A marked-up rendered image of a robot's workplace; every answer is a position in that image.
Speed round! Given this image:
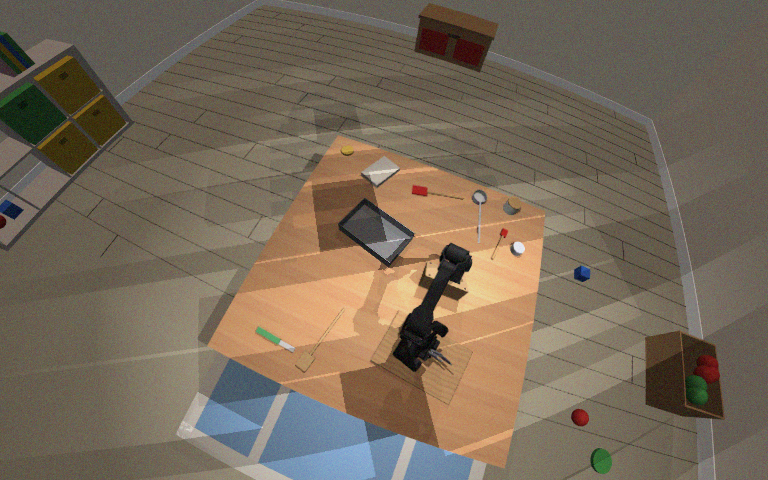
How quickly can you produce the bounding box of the grey rectangular metal tin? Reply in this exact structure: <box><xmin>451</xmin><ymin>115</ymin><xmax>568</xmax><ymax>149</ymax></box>
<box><xmin>338</xmin><ymin>197</ymin><xmax>415</xmax><ymax>267</ymax></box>

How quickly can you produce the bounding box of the white cylinder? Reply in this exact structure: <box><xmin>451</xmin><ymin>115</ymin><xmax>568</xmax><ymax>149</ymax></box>
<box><xmin>510</xmin><ymin>242</ymin><xmax>525</xmax><ymax>256</ymax></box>

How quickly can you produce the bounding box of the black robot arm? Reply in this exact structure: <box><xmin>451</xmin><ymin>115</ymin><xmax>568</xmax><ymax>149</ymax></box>
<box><xmin>393</xmin><ymin>243</ymin><xmax>473</xmax><ymax>364</ymax></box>

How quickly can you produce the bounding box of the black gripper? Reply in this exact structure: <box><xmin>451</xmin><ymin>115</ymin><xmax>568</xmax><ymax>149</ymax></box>
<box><xmin>405</xmin><ymin>321</ymin><xmax>449</xmax><ymax>372</ymax></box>

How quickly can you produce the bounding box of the white long-handled ladle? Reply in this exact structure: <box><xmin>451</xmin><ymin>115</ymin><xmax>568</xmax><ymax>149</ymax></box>
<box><xmin>472</xmin><ymin>190</ymin><xmax>487</xmax><ymax>243</ymax></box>

